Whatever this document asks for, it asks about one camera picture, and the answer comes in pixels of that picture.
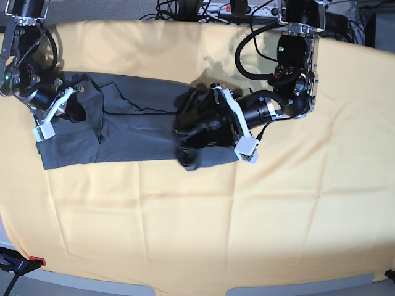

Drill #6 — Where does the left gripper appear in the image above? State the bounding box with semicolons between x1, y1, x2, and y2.
175;83;285;171

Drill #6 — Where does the black clamp at right edge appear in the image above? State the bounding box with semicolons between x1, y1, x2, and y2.
385;270;395;282

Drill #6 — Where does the yellow table cloth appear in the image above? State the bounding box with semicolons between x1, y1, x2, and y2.
1;39;394;290

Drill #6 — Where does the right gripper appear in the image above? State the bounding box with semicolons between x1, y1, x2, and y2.
26;72;90;126

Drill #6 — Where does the blue clamp with red pad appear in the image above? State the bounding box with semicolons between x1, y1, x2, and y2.
1;247;46;296

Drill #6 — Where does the blue-grey T-shirt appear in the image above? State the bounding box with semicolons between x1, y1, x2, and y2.
35;71;238;170

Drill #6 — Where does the black power adapter brick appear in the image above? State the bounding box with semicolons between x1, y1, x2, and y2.
325;12;349;34

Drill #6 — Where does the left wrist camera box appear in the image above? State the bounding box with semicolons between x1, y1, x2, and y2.
234;136;260;164

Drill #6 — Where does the white power strip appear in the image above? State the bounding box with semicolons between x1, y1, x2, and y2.
198;1;279;19

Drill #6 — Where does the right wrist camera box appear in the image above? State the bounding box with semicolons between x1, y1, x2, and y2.
33;122;56;142

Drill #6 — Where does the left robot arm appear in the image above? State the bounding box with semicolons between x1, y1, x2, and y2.
175;1;325;171

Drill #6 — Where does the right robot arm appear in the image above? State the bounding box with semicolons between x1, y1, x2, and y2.
1;1;86;126

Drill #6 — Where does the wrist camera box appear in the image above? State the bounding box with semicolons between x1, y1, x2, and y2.
234;136;260;164
33;122;56;142

